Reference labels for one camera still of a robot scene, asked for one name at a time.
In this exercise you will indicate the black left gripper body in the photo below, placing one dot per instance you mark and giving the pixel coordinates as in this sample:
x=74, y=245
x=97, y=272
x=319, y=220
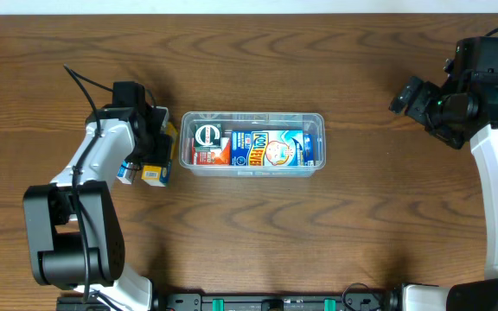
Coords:
x=156, y=152

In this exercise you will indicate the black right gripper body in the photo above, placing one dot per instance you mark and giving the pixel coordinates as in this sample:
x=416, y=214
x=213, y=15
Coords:
x=418, y=104

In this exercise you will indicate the yellow Woods box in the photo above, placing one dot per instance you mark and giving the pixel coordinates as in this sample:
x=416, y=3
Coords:
x=157, y=175

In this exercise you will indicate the white blue toothpaste box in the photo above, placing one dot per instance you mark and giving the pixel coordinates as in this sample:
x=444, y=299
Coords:
x=127, y=172

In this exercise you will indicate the red white medicine box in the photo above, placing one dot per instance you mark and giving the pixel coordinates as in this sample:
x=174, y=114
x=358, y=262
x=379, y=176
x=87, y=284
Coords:
x=215, y=156

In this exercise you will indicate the green round-logo small box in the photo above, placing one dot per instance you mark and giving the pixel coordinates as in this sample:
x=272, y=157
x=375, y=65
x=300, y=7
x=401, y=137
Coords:
x=207, y=135

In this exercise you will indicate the blue Kool Fever box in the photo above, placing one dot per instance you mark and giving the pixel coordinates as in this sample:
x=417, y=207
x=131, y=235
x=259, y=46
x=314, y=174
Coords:
x=272, y=148

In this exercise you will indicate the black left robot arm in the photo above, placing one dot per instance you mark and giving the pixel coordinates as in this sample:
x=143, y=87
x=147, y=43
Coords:
x=75, y=240

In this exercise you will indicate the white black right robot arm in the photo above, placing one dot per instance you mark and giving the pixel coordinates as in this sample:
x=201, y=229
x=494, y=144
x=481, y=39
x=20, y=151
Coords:
x=474, y=69

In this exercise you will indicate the clear plastic container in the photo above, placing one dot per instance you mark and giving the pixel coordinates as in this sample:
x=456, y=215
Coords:
x=309, y=123

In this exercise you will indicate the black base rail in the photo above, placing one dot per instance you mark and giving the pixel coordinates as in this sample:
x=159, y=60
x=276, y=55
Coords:
x=357, y=297

